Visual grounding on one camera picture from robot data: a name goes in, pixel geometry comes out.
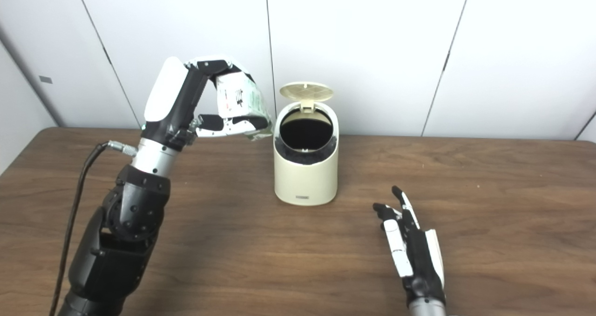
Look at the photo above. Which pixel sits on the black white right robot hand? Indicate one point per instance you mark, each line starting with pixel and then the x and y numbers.
pixel 419 265

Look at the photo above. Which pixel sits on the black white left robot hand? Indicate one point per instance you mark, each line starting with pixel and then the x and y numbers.
pixel 167 97

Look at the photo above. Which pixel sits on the white green milk carton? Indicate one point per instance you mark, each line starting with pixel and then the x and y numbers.
pixel 242 97

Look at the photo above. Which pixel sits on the round cream bin lid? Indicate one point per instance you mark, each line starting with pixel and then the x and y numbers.
pixel 306 90

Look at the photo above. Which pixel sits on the cream-colored plastic bin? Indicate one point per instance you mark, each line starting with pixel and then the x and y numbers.
pixel 306 181

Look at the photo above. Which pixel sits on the small gray wall plate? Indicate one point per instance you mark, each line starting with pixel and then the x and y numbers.
pixel 45 79

